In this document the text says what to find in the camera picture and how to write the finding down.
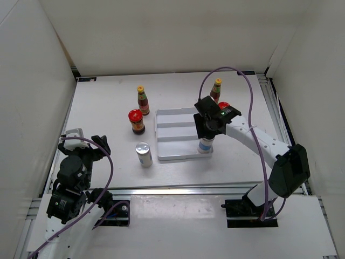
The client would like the right tall sauce bottle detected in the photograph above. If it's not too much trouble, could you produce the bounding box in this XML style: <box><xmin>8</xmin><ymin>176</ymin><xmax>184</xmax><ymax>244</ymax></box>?
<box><xmin>210</xmin><ymin>78</ymin><xmax>222</xmax><ymax>104</ymax></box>

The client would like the white silver-cap shaker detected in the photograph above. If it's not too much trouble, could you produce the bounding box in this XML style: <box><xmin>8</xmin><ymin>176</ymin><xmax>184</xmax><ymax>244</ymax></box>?
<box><xmin>135</xmin><ymin>142</ymin><xmax>153</xmax><ymax>167</ymax></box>
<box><xmin>197</xmin><ymin>138</ymin><xmax>214</xmax><ymax>154</ymax></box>

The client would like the right black corner label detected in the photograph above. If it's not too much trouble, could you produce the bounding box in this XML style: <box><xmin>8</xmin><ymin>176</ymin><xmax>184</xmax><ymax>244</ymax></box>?
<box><xmin>237</xmin><ymin>71</ymin><xmax>256</xmax><ymax>76</ymax></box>

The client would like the red-lid sauce jar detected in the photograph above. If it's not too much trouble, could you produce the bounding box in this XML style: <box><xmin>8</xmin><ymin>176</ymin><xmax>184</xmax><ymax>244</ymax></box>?
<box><xmin>128</xmin><ymin>109</ymin><xmax>145</xmax><ymax>135</ymax></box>
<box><xmin>218</xmin><ymin>101</ymin><xmax>230</xmax><ymax>110</ymax></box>

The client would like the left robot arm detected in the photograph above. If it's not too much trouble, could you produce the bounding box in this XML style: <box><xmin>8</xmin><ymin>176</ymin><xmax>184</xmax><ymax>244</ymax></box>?
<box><xmin>29</xmin><ymin>131</ymin><xmax>114</xmax><ymax>258</ymax></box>

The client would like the left tall sauce bottle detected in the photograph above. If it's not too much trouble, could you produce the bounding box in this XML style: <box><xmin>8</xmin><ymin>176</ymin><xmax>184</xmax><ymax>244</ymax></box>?
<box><xmin>137</xmin><ymin>85</ymin><xmax>150</xmax><ymax>115</ymax></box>

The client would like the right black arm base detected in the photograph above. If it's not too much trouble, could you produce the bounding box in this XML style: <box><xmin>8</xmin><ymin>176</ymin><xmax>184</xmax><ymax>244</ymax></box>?
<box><xmin>220</xmin><ymin>185</ymin><xmax>278</xmax><ymax>228</ymax></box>

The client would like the black corner label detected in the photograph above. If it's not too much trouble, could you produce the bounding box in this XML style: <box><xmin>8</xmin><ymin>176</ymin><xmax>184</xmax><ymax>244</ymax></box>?
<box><xmin>78</xmin><ymin>77</ymin><xmax>97</xmax><ymax>82</ymax></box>
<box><xmin>237</xmin><ymin>71</ymin><xmax>256</xmax><ymax>76</ymax></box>

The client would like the left black corner label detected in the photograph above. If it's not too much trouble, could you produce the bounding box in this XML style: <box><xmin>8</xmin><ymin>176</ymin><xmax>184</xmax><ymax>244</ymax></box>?
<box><xmin>78</xmin><ymin>77</ymin><xmax>97</xmax><ymax>82</ymax></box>

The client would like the tall sauce bottle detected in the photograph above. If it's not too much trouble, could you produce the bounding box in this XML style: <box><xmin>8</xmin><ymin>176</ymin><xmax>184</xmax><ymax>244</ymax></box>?
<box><xmin>210</xmin><ymin>78</ymin><xmax>222</xmax><ymax>104</ymax></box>
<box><xmin>137</xmin><ymin>85</ymin><xmax>150</xmax><ymax>115</ymax></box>

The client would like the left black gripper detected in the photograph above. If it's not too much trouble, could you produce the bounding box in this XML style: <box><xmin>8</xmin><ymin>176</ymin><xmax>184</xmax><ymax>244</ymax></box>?
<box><xmin>58</xmin><ymin>134</ymin><xmax>110</xmax><ymax>188</ymax></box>

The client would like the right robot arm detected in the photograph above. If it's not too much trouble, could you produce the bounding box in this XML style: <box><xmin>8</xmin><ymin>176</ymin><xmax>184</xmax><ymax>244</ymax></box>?
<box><xmin>194</xmin><ymin>96</ymin><xmax>311</xmax><ymax>216</ymax></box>

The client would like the white divided organizer tray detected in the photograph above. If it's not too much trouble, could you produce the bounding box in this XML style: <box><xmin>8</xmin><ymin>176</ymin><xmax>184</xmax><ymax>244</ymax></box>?
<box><xmin>155</xmin><ymin>107</ymin><xmax>213</xmax><ymax>161</ymax></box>

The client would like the aluminium frame rail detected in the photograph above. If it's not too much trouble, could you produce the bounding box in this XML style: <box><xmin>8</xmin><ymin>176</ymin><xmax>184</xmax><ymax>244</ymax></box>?
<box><xmin>108</xmin><ymin>182</ymin><xmax>259</xmax><ymax>196</ymax></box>

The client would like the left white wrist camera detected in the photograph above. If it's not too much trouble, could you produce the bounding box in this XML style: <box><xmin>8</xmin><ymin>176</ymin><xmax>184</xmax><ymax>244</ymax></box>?
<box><xmin>61</xmin><ymin>128</ymin><xmax>89</xmax><ymax>151</ymax></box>

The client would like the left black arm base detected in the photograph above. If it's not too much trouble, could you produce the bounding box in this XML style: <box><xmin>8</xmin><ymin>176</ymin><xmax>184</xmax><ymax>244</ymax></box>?
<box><xmin>94</xmin><ymin>195</ymin><xmax>131</xmax><ymax>228</ymax></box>

